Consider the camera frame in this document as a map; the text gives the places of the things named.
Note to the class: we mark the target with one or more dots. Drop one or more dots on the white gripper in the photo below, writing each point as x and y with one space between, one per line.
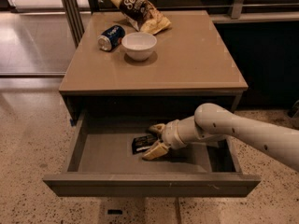
170 134

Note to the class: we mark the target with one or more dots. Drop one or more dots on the black rxbar chocolate bar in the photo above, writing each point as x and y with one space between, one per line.
143 143

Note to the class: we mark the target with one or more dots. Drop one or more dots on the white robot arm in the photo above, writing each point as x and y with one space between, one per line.
210 123

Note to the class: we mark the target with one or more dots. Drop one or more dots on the open grey top drawer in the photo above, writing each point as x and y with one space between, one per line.
101 163

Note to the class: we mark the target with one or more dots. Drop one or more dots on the grey drawer cabinet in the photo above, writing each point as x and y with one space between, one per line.
189 66

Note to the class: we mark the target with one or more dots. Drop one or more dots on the metal floor outlet plate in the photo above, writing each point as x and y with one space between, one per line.
122 211

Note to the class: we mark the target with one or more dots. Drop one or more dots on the white ceramic bowl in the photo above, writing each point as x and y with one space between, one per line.
139 46

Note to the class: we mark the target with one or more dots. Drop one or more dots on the blue pepsi soda can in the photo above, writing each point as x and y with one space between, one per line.
111 38

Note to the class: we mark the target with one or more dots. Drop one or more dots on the black yellow chip bag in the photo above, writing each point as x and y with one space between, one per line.
143 15

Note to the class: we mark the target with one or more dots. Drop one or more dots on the metal railing frame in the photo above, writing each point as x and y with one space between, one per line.
223 10

